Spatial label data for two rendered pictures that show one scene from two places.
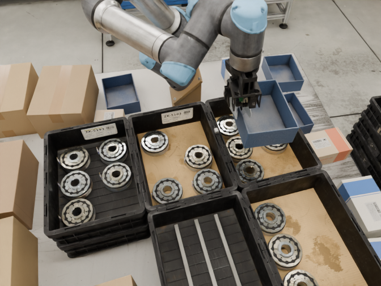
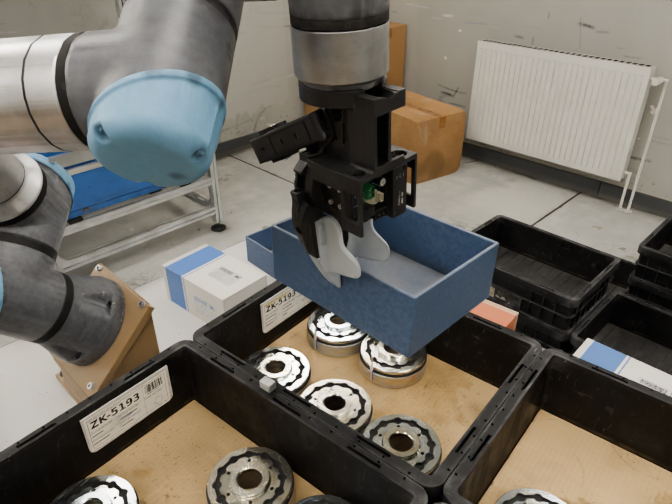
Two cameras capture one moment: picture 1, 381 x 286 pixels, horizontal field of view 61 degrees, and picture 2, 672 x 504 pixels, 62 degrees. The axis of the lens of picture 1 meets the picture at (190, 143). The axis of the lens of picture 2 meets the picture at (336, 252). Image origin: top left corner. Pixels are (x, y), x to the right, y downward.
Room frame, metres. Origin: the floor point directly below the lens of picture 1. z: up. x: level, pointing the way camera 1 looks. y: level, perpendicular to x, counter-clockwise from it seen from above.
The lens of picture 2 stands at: (0.25, 0.14, 1.44)
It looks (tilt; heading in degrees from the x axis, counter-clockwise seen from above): 31 degrees down; 324
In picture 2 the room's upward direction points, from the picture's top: straight up
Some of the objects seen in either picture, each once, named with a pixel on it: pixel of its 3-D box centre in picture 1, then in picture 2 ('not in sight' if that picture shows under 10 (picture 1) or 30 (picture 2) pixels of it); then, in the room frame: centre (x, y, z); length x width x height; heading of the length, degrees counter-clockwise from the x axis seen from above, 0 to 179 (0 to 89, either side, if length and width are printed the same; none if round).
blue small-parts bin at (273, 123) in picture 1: (261, 112); (381, 260); (0.65, -0.21, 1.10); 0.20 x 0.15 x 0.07; 10
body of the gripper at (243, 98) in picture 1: (244, 83); (351, 150); (0.61, -0.14, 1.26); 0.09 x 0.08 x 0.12; 8
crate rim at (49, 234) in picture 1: (91, 170); not in sight; (0.56, 0.33, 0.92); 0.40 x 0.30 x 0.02; 15
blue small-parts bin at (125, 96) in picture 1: (121, 95); not in sight; (1.09, 0.33, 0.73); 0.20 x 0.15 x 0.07; 16
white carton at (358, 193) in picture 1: (364, 207); (626, 402); (0.51, -0.64, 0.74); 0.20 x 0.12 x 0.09; 10
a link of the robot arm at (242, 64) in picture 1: (246, 55); (343, 51); (0.62, -0.13, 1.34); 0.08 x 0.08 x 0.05
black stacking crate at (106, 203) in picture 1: (94, 178); not in sight; (0.56, 0.33, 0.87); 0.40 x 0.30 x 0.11; 15
